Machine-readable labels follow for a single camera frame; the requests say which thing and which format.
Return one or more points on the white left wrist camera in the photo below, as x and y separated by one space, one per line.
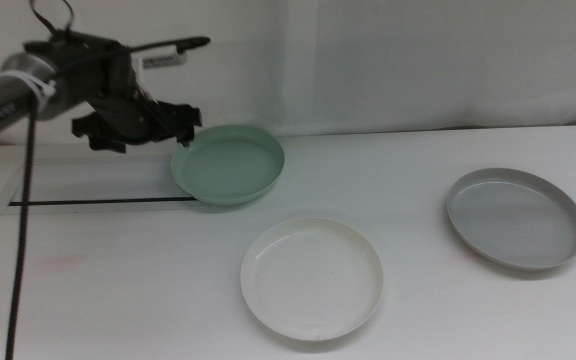
163 61

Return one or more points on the grey shallow bowl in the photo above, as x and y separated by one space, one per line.
518 220

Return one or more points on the white shallow bowl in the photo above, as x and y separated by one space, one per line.
313 280

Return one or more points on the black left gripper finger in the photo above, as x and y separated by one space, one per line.
185 117
93 132

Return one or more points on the green shallow bowl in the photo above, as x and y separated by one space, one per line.
233 170

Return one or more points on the white fabric backdrop curtain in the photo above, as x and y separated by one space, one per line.
368 60

